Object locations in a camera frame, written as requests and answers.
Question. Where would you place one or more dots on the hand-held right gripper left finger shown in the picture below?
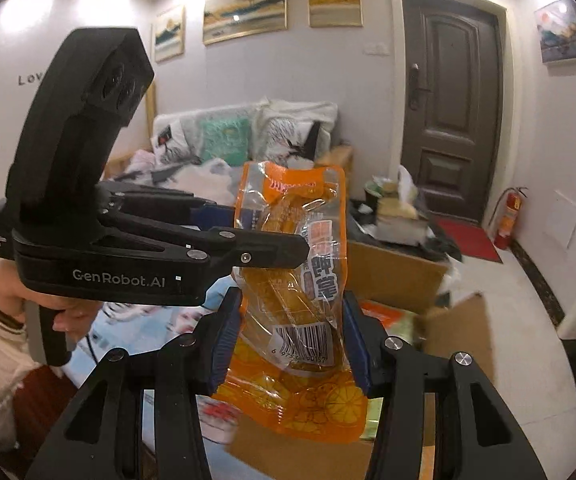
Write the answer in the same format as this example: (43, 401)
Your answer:
(225, 340)

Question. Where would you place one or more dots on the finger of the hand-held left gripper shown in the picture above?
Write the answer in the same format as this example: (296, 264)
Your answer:
(268, 250)
(203, 212)

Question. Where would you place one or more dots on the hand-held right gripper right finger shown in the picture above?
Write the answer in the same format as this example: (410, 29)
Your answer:
(358, 345)

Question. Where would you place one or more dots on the orange clear snack packet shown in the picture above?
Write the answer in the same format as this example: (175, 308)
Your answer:
(288, 310)

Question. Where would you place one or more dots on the brown cardboard box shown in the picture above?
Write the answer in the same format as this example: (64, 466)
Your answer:
(393, 270)

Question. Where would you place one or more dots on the person's left hand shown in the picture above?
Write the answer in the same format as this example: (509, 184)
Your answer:
(5, 287)

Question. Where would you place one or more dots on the sofa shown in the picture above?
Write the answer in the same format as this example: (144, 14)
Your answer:
(193, 180)

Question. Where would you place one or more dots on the green snack packet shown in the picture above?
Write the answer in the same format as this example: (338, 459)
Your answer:
(403, 327)

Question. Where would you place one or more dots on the green patterned cushion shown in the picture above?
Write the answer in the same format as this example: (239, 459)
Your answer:
(225, 137)

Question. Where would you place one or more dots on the white bird print cushion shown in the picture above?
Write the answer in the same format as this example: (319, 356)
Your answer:
(175, 137)

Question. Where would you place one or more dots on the blue cartoon printed tablecloth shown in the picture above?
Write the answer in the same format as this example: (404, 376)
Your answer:
(133, 320)

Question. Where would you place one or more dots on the small wooden box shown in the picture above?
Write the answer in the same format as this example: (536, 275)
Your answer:
(340, 160)

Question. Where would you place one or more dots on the white crane print cushion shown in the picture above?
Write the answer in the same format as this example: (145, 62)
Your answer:
(288, 132)

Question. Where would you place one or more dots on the black plastic bag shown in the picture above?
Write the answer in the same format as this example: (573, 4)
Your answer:
(443, 245)

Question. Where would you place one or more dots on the red doormat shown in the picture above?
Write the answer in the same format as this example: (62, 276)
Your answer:
(468, 240)

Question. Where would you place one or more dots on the small framed landscape painting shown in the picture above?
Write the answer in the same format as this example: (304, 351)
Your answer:
(169, 35)

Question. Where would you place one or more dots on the red fire extinguisher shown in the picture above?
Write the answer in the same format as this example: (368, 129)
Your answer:
(508, 217)

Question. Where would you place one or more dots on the wide framed landscape painting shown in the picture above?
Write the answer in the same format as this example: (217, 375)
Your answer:
(245, 7)

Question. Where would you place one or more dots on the dark brown door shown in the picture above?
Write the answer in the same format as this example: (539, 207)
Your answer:
(453, 110)

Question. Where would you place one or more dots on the framed mountain painting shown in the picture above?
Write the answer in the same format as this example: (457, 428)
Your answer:
(563, 30)

